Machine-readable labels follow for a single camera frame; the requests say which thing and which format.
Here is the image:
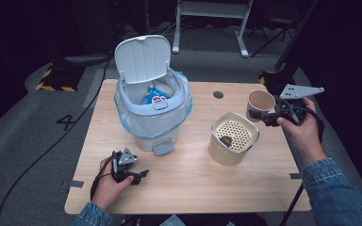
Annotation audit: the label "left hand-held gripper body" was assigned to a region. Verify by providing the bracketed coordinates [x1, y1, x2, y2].
[110, 147, 140, 184]

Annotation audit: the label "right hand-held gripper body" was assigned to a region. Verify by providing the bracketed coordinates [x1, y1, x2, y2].
[263, 83, 325, 127]

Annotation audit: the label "brown paper cup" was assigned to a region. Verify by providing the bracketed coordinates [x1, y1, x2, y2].
[245, 89, 277, 123]

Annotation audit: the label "blue white snack packet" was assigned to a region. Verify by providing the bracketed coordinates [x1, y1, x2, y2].
[141, 85, 170, 105]

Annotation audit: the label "white pedal trash can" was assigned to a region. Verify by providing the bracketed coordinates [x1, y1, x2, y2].
[113, 34, 193, 157]

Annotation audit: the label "person's left hand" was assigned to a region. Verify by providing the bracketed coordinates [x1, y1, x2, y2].
[90, 156, 135, 211]

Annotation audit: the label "person's right hand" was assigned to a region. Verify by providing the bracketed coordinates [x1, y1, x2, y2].
[276, 97, 328, 166]

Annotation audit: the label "yellow black striped base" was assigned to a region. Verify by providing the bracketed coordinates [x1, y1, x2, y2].
[35, 63, 86, 93]
[258, 70, 294, 95]

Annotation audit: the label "dark clump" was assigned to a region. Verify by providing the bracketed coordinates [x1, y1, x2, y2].
[219, 135, 234, 148]

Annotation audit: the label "cream container with strainer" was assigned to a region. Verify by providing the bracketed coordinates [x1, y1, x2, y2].
[207, 111, 261, 167]

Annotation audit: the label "person's legs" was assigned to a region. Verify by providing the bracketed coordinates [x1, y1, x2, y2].
[158, 214, 188, 226]

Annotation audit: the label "black slanted pole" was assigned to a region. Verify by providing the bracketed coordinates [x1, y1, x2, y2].
[274, 0, 321, 72]

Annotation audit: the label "black tripod stand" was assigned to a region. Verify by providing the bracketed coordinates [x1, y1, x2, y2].
[250, 17, 300, 58]

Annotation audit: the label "translucent blue bin liner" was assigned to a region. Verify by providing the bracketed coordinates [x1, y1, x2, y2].
[113, 71, 194, 139]

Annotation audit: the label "black stand leg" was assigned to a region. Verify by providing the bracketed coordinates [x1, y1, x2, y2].
[278, 182, 306, 226]

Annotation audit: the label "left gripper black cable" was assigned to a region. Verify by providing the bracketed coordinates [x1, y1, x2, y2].
[90, 154, 116, 202]

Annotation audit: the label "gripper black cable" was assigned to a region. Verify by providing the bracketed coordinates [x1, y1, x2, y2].
[90, 154, 116, 202]
[290, 105, 326, 144]

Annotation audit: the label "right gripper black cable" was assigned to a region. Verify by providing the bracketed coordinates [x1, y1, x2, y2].
[290, 105, 326, 144]

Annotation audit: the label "long black floor cable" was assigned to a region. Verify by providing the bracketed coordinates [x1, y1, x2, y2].
[0, 55, 114, 226]

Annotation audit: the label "white metal table frame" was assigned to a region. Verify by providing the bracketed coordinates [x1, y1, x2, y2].
[172, 0, 255, 58]

